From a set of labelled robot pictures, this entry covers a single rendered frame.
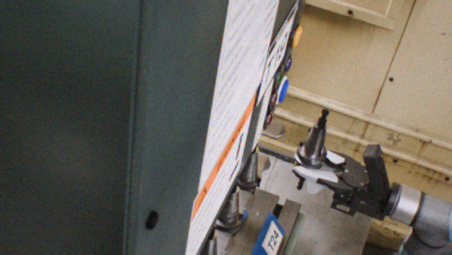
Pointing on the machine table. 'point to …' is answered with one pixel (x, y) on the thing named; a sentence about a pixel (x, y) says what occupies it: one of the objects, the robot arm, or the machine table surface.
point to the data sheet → (237, 71)
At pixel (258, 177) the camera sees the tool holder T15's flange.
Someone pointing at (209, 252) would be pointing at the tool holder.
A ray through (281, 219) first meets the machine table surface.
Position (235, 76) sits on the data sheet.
